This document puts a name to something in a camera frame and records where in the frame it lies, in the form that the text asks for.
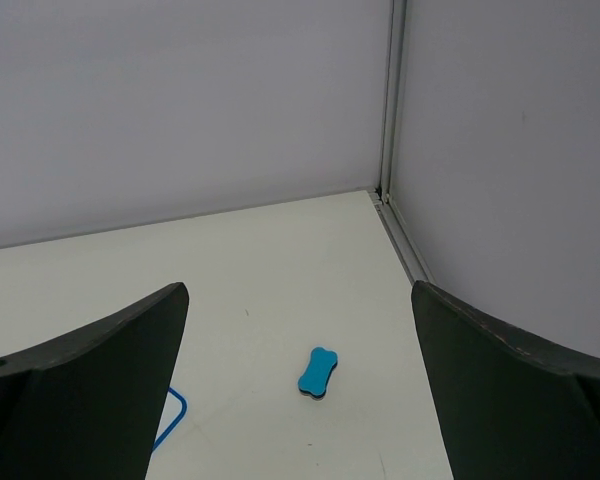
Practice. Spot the right aluminium frame post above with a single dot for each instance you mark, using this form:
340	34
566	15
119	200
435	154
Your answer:
385	195

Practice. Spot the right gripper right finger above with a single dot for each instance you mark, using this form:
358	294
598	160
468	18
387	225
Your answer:
510	404

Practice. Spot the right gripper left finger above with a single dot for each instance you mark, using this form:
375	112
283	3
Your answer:
87	404

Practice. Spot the blue foam whiteboard eraser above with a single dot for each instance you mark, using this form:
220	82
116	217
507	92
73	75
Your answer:
314	380

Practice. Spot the blue-framed small whiteboard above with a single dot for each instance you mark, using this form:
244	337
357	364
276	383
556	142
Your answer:
174	411

